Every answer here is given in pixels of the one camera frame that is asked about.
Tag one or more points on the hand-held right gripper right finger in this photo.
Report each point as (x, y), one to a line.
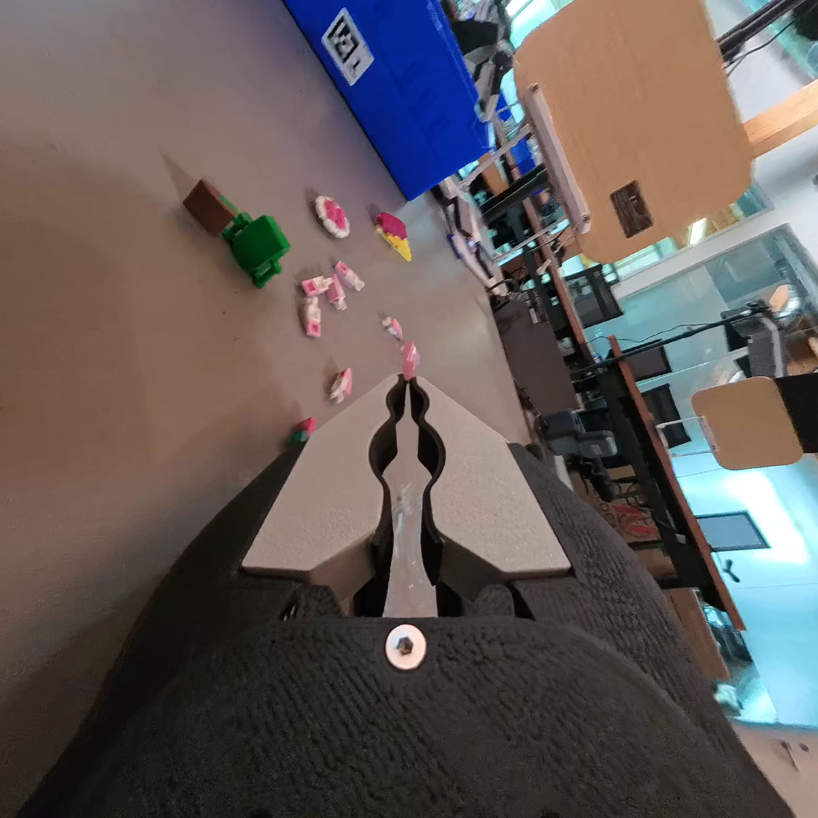
(489, 511)

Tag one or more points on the black and grey device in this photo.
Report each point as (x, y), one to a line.
(578, 434)

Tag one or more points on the round white pink lego flower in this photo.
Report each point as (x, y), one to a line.
(332, 217)

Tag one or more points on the large tan rounded panel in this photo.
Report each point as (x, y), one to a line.
(639, 115)

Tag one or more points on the small pink-white lego pieces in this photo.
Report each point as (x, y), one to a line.
(312, 317)

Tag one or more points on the pink and teal lego piece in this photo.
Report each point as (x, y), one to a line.
(301, 432)

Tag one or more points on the desk with black frame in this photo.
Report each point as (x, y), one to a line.
(668, 492)

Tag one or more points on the magenta and yellow lego assembly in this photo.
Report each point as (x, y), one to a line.
(395, 235)

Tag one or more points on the brown lego block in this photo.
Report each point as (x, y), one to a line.
(208, 204)

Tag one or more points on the green lego assembly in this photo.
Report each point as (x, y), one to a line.
(259, 246)

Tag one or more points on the white light bar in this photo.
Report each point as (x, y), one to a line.
(557, 160)

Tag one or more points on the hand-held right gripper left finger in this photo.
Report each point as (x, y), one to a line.
(319, 511)

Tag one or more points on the small tan rounded panel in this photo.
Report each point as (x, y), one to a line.
(748, 423)

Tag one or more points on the blue plastic bin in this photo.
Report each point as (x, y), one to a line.
(396, 96)

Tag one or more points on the pink lego brick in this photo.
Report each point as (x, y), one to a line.
(409, 359)

